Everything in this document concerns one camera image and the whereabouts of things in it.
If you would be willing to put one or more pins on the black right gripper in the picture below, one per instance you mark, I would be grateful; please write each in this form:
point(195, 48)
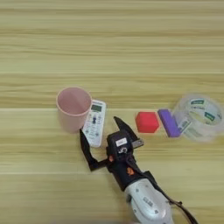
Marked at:
point(122, 172)

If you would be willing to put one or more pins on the white air conditioner remote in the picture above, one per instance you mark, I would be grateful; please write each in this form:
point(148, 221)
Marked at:
point(94, 125)

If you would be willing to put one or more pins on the pink plastic cup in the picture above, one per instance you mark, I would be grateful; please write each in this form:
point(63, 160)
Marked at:
point(73, 110)

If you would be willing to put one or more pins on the red cube block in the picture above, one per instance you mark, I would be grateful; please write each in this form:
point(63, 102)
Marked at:
point(146, 122)

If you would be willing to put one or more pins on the purple rectangular block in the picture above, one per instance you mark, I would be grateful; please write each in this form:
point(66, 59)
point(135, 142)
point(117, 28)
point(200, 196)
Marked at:
point(169, 124)

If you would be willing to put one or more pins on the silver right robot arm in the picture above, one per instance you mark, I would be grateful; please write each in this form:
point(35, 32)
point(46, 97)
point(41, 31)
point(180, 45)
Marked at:
point(148, 204)

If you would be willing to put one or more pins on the clear packing tape roll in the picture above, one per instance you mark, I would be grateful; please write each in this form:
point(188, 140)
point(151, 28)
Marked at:
point(186, 125)

